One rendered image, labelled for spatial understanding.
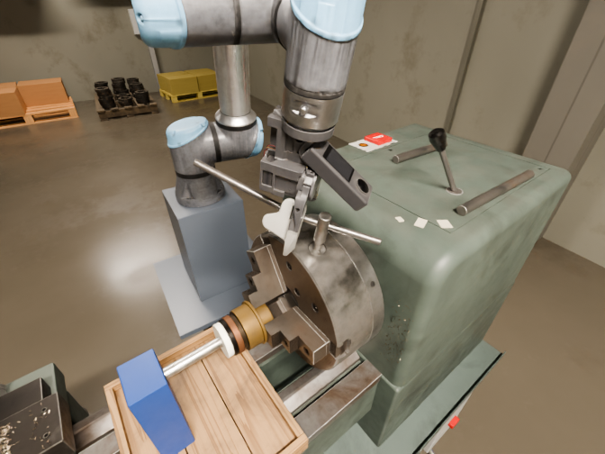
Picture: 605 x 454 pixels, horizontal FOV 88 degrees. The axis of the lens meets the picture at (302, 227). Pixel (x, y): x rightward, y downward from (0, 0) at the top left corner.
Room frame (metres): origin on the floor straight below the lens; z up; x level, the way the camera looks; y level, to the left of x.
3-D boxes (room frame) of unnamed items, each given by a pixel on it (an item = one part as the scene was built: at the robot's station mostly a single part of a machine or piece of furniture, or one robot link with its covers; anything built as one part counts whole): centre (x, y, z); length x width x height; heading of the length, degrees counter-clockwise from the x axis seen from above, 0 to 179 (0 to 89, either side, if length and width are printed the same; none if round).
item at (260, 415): (0.31, 0.22, 0.89); 0.36 x 0.30 x 0.04; 37
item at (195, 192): (0.87, 0.32, 1.15); 0.15 x 0.15 x 0.10
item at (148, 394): (0.27, 0.26, 1.00); 0.08 x 0.06 x 0.23; 37
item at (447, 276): (0.74, -0.32, 1.06); 0.59 x 0.48 x 0.39; 127
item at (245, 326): (0.39, 0.11, 1.08); 0.09 x 0.09 x 0.09; 37
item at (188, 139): (0.87, 0.32, 1.27); 0.13 x 0.12 x 0.14; 113
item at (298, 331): (0.36, 0.00, 1.08); 0.12 x 0.11 x 0.05; 37
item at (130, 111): (5.93, 3.22, 0.24); 1.36 x 0.96 x 0.49; 33
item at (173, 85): (6.86, 2.25, 0.20); 1.17 x 0.85 x 0.41; 123
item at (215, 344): (0.32, 0.20, 1.08); 0.13 x 0.07 x 0.07; 127
